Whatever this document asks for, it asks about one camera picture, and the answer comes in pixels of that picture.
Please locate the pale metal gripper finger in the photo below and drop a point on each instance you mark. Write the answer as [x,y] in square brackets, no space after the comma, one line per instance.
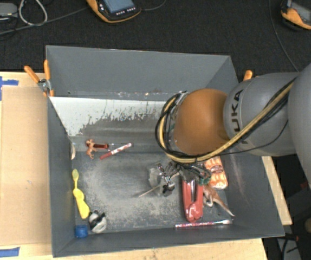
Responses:
[169,178]
[162,168]

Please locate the small black clip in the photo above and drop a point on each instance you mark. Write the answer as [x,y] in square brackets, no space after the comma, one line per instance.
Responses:
[168,189]

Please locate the clear plastic piece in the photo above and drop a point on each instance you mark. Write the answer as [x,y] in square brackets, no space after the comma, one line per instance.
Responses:
[154,176]

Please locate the thin wooden stick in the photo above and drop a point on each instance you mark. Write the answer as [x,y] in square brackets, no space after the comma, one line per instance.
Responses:
[150,192]

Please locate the red stapler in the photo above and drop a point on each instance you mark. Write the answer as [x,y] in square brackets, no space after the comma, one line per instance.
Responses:
[192,202]

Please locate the orange snack packet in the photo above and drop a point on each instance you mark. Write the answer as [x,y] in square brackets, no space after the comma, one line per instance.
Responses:
[218,173]

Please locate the brown toy dinosaur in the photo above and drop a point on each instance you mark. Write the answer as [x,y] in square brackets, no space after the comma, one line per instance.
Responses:
[214,198]

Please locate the grey metal bin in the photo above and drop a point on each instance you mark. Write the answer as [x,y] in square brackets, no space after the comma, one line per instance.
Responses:
[123,188]

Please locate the red and white pen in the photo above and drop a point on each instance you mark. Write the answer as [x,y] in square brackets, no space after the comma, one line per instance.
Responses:
[116,150]

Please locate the pink patterned pen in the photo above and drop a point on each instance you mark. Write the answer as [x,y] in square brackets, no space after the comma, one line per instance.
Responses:
[201,223]

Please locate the red-brown small cylinder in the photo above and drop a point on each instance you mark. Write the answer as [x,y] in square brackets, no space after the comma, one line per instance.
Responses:
[102,146]

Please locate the orange toy animal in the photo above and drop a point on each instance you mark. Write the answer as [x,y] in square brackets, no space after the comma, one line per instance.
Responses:
[90,149]

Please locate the black and white ball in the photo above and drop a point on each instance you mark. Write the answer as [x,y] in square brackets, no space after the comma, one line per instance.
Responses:
[98,222]

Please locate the yellow toothbrush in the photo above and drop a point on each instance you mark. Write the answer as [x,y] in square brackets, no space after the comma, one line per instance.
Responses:
[79,195]

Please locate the white round disc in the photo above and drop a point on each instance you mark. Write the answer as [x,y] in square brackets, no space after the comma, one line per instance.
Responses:
[73,151]

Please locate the blue bottle cap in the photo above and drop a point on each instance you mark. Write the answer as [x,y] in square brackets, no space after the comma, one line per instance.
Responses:
[81,231]

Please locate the brown cardboard board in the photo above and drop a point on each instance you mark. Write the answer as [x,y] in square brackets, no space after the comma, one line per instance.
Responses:
[22,166]

